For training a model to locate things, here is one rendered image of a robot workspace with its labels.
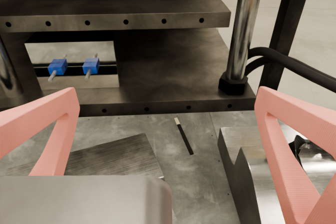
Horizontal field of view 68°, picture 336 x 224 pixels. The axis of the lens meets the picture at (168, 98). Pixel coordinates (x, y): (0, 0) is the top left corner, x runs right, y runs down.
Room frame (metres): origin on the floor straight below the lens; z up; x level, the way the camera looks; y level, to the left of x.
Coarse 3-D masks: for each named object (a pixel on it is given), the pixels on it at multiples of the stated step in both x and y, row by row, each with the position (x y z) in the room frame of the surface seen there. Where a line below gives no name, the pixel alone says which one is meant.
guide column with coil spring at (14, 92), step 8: (0, 40) 0.69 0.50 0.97; (0, 48) 0.68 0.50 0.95; (0, 56) 0.67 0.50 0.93; (8, 56) 0.70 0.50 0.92; (0, 64) 0.67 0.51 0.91; (8, 64) 0.69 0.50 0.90; (0, 72) 0.67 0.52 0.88; (8, 72) 0.68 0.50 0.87; (0, 80) 0.67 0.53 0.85; (8, 80) 0.67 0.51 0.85; (16, 80) 0.69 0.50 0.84; (8, 88) 0.67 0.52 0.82; (16, 88) 0.68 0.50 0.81; (8, 96) 0.67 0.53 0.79
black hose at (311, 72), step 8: (256, 48) 0.74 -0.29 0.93; (264, 48) 0.72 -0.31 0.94; (248, 56) 0.75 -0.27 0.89; (272, 56) 0.68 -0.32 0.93; (280, 56) 0.67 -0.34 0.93; (280, 64) 0.66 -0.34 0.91; (288, 64) 0.64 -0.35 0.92; (296, 64) 0.63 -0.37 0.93; (296, 72) 0.62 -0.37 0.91; (304, 72) 0.61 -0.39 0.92; (312, 72) 0.60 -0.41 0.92; (312, 80) 0.59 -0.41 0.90; (320, 80) 0.58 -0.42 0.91
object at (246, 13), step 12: (240, 0) 0.70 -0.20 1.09; (252, 0) 0.69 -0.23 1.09; (240, 12) 0.70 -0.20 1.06; (252, 12) 0.69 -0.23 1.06; (240, 24) 0.69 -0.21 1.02; (252, 24) 0.69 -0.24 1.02; (240, 36) 0.69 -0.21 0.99; (240, 48) 0.69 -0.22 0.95; (228, 60) 0.71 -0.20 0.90; (240, 60) 0.69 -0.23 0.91; (228, 72) 0.70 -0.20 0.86; (240, 72) 0.69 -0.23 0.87; (228, 84) 0.68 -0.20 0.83; (240, 84) 0.68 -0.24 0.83
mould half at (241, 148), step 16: (224, 128) 0.44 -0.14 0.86; (240, 128) 0.44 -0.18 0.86; (256, 128) 0.44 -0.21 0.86; (288, 128) 0.44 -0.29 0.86; (224, 144) 0.39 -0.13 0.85; (240, 144) 0.39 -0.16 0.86; (256, 144) 0.39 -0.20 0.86; (224, 160) 0.37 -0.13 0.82; (240, 160) 0.30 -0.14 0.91; (256, 160) 0.28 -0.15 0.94; (304, 160) 0.28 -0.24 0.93; (320, 160) 0.28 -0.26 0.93; (240, 176) 0.28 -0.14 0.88; (256, 176) 0.25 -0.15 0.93; (320, 176) 0.25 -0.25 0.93; (240, 192) 0.27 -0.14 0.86; (256, 192) 0.23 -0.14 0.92; (272, 192) 0.23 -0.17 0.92; (320, 192) 0.23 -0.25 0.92; (240, 208) 0.25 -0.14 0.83; (256, 208) 0.21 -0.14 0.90; (272, 208) 0.21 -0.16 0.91
